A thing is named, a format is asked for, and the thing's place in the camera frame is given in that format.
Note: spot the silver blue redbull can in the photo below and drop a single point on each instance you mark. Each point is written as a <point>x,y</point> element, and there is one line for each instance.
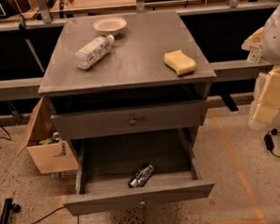
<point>141,176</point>

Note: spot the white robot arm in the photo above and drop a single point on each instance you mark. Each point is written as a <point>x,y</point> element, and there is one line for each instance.
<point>265,44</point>

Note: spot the grey wooden drawer cabinet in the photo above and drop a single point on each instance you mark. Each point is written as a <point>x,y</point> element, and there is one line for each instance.
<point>132,74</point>

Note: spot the grey upper drawer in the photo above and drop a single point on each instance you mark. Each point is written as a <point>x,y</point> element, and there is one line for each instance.
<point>134,119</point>

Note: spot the grey open middle drawer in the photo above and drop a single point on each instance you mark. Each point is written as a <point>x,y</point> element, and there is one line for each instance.
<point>122,172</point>

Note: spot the yellow sponge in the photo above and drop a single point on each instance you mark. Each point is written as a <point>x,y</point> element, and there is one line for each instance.
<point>179,62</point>

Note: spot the clear plastic water bottle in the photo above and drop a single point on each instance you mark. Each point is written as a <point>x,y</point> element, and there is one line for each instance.
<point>88,55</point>

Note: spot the white ceramic bowl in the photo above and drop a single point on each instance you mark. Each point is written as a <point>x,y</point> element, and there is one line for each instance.
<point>110,26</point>

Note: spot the open cardboard box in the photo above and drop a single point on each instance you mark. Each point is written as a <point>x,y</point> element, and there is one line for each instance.
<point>49,151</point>

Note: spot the clear sanitizer pump bottle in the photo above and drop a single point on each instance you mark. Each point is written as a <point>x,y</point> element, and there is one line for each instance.
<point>254,56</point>

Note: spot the black stand base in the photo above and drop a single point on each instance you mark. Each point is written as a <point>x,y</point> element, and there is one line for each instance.
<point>9,206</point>

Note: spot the black power adapter with cable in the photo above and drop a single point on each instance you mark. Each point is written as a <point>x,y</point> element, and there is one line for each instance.
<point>269,142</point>

